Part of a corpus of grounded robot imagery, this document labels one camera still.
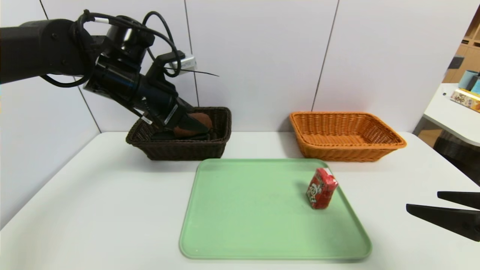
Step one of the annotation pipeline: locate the dark brown wicker basket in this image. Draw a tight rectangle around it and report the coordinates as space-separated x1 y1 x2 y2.
126 107 232 161

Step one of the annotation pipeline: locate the yellow printed box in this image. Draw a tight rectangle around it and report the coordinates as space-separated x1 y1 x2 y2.
450 89 480 114

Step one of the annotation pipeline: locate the dark woven bin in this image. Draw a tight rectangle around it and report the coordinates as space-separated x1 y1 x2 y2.
433 131 480 187

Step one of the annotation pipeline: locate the light green plastic tray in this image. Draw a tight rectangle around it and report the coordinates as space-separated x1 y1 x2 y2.
179 158 372 260

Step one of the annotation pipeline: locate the wooden shelf unit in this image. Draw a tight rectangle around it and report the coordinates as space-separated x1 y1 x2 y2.
442 4 480 84

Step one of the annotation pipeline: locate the blue cup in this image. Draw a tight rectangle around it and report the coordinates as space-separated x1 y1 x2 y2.
459 70 479 90

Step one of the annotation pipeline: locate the red drink carton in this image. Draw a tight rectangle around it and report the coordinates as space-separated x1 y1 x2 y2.
307 168 339 210

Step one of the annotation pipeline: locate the white side table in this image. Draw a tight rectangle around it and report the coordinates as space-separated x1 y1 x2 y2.
423 83 480 147

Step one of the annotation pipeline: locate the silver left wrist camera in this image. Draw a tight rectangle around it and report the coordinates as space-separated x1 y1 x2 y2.
169 54 197 75

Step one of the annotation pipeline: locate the brown towel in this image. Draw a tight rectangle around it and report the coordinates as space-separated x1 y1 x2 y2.
173 112 213 138

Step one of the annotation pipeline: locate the orange wicker basket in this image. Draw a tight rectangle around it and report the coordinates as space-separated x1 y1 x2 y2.
289 111 407 163

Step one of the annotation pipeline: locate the black pouch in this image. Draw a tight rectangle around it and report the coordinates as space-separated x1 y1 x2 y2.
151 129 211 141

